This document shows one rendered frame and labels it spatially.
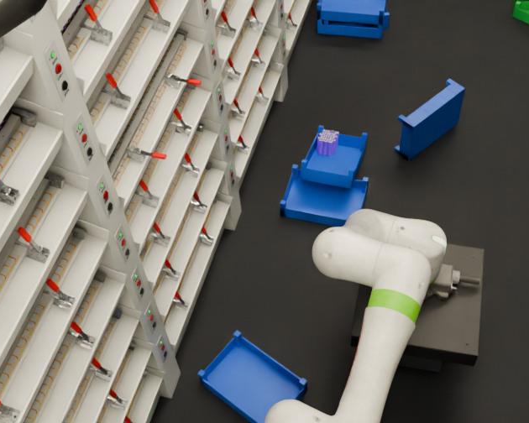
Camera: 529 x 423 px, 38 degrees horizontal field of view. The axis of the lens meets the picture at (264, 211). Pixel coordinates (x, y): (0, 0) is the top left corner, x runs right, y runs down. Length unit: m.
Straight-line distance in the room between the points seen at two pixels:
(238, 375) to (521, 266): 1.09
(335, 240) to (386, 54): 1.87
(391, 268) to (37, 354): 0.80
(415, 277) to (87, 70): 0.85
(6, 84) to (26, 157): 0.19
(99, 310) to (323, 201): 1.29
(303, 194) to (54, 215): 1.54
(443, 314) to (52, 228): 1.22
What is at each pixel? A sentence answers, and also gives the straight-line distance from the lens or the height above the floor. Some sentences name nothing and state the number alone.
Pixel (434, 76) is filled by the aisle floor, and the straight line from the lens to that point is 3.48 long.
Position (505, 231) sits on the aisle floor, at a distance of 2.98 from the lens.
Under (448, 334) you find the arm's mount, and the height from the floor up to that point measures 0.35.
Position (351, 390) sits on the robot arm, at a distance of 1.69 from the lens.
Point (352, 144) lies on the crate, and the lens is 3.15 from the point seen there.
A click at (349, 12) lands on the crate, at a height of 0.14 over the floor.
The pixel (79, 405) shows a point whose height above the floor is 0.57.
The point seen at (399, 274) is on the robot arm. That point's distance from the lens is 1.76.
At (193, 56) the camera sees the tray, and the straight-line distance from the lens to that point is 2.19.
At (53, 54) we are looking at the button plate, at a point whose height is 1.47.
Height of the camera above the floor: 2.38
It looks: 53 degrees down
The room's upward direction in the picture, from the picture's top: 6 degrees counter-clockwise
